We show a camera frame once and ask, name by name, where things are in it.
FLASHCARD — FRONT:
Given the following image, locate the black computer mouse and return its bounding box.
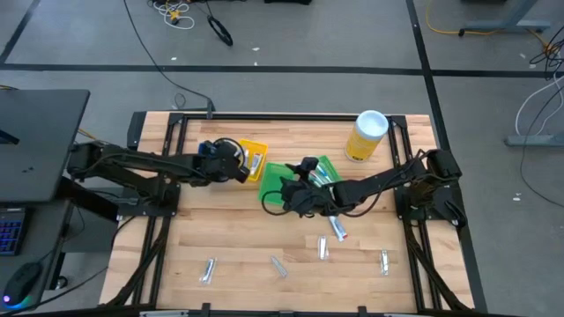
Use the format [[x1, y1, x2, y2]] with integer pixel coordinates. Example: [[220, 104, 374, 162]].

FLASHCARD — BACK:
[[3, 262, 44, 308]]

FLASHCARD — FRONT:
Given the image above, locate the yellow floor cable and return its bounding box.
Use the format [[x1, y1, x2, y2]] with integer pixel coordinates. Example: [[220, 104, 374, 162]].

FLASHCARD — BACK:
[[424, 0, 553, 50]]

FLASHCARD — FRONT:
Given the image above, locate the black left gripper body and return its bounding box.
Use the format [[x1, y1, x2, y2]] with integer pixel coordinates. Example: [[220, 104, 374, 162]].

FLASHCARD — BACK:
[[200, 136, 251, 184]]

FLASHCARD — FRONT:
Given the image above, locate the yellow canister white lid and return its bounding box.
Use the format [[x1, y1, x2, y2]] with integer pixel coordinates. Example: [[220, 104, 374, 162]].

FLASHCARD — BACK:
[[344, 109, 390, 164]]

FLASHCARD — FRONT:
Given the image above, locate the white floor cable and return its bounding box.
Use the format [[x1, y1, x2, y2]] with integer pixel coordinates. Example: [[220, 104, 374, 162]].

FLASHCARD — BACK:
[[514, 74, 564, 137]]

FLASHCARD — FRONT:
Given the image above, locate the white cable yellow plug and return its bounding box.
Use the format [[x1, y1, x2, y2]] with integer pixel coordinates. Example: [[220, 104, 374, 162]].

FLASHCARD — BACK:
[[152, 0, 196, 31]]

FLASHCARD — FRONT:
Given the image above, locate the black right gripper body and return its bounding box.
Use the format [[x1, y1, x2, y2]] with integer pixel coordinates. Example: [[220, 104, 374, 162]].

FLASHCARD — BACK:
[[280, 156, 336, 219]]

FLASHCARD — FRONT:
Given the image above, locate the black desk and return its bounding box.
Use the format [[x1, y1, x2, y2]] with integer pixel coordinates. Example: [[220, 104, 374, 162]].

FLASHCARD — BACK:
[[0, 89, 92, 204]]

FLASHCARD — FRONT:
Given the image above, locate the black floor cable bundle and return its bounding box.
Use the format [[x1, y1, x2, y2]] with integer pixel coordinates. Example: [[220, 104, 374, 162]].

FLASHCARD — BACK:
[[519, 38, 564, 209]]

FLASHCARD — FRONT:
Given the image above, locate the green plastic basket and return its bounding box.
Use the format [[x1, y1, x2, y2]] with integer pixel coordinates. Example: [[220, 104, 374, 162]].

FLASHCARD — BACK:
[[257, 161, 295, 206], [303, 154, 344, 191]]

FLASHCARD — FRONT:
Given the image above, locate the grey stand base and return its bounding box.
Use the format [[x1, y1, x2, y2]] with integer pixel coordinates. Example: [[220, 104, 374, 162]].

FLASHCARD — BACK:
[[457, 0, 552, 37], [504, 133, 564, 148]]

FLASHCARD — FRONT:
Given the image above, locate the yellow plastic basket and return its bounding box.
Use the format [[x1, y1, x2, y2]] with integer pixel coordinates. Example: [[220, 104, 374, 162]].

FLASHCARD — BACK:
[[237, 138, 269, 183]]

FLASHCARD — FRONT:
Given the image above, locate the teal toothbrush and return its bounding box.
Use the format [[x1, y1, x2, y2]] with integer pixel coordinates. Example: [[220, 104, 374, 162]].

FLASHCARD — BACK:
[[313, 163, 337, 185]]

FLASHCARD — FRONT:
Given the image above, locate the black keyboard blue backlight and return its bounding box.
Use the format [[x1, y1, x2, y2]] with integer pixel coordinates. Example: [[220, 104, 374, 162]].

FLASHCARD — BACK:
[[0, 209, 26, 257]]

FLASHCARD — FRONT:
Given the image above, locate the black aluminium table frame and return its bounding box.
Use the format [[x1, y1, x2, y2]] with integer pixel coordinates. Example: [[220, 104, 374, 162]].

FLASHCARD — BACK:
[[99, 111, 488, 317]]

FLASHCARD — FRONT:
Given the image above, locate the red white toothbrush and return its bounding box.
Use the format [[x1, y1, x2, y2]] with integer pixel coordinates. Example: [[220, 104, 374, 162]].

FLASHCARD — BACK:
[[308, 169, 330, 188]]

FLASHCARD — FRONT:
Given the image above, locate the black cable loop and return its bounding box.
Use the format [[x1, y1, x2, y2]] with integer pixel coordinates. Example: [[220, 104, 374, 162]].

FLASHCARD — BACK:
[[206, 16, 234, 48]]

